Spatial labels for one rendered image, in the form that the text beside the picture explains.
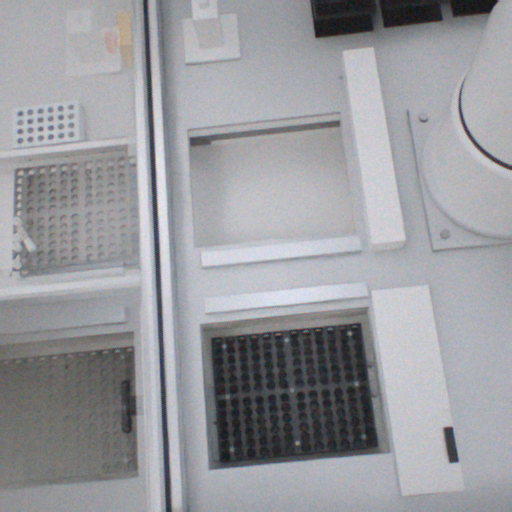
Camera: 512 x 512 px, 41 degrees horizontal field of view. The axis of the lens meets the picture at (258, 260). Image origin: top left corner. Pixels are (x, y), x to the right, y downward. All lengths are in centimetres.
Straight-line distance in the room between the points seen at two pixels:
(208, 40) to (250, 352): 50
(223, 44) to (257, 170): 21
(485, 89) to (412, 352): 36
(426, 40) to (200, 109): 38
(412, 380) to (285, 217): 36
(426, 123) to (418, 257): 21
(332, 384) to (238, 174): 40
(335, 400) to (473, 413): 19
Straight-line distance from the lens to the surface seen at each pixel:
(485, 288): 102
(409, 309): 98
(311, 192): 117
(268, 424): 100
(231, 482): 96
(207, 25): 112
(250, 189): 118
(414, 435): 95
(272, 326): 109
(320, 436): 104
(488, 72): 83
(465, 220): 102
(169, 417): 93
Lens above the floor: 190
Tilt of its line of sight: 71 degrees down
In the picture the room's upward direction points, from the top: 11 degrees counter-clockwise
